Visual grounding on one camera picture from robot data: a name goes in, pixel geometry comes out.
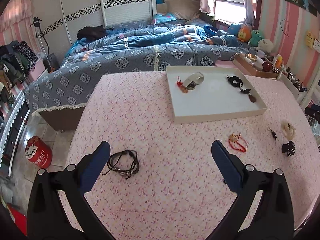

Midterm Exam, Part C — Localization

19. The black tripod stand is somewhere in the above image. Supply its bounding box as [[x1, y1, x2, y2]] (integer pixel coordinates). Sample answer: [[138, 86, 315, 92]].
[[30, 17, 60, 73]]

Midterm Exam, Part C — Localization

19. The brown cardboard box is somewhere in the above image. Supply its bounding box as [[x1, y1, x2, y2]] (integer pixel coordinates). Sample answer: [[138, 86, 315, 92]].
[[233, 54, 278, 79]]

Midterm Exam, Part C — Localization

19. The orange plush toy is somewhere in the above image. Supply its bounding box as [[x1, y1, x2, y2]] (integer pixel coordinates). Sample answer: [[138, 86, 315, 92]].
[[238, 26, 251, 42]]

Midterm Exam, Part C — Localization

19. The red string bracelet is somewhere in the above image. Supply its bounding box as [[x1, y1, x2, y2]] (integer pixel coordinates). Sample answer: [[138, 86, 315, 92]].
[[228, 132, 249, 153]]

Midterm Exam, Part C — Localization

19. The red tin can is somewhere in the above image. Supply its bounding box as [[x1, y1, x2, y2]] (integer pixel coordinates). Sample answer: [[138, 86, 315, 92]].
[[25, 136, 53, 168]]

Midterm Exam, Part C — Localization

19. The black clothing on bed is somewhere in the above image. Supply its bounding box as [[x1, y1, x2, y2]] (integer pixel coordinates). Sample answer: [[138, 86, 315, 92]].
[[76, 25, 106, 41]]

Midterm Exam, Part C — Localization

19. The green plush toy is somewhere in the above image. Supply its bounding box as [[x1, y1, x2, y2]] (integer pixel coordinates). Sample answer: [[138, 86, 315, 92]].
[[248, 30, 264, 47]]

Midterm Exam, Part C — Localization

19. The beige strap watch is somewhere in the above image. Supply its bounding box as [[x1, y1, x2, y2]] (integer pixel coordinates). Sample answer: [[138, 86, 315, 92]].
[[182, 72, 204, 90]]

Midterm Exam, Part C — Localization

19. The blue patterned bed quilt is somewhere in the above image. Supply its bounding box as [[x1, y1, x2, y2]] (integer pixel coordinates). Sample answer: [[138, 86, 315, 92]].
[[24, 24, 255, 114]]

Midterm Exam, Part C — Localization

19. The beige pillow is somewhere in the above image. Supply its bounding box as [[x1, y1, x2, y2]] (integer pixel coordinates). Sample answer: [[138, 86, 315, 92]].
[[165, 0, 200, 20]]

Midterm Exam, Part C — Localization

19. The black cord brown pendant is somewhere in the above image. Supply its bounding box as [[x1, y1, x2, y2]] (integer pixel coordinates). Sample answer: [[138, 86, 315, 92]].
[[240, 88, 257, 103]]

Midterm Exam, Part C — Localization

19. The red tassel amber pendant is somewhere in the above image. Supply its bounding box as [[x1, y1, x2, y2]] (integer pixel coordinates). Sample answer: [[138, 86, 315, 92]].
[[176, 76, 188, 94]]

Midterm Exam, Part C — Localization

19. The white shallow tray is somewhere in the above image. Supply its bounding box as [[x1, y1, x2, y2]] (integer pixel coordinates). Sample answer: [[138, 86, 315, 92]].
[[166, 66, 267, 124]]

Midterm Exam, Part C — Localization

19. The blue plush toy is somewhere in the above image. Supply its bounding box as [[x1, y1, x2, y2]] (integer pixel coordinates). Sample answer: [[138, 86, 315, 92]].
[[227, 23, 241, 36]]

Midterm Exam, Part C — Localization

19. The clothes rack with clothes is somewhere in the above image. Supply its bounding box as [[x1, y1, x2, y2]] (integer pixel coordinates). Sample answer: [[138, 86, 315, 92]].
[[1, 40, 39, 107]]

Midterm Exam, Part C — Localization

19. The black claw hair clip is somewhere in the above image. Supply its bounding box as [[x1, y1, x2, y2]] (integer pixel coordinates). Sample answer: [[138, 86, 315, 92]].
[[281, 140, 296, 157]]

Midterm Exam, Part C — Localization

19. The white wardrobe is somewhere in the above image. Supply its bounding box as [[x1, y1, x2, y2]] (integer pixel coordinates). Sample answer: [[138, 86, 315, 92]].
[[32, 0, 152, 62]]

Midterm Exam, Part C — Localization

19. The black scrunchie with flower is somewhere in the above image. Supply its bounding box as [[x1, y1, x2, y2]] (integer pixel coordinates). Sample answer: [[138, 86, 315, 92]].
[[226, 76, 243, 89]]

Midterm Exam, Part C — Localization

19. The black cord bracelet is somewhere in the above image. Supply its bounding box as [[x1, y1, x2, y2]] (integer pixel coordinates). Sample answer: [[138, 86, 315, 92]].
[[102, 149, 140, 180]]

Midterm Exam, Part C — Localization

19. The white plush toy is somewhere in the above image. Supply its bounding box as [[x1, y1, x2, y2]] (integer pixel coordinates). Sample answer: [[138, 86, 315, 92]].
[[258, 38, 274, 54]]

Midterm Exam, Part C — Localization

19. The pink floral tablecloth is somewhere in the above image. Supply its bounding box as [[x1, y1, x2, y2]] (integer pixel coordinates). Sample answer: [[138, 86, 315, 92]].
[[67, 72, 319, 239]]

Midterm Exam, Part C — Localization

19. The cream fluffy scrunchie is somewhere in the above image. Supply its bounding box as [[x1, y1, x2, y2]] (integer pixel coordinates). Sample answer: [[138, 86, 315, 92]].
[[280, 120, 296, 140]]

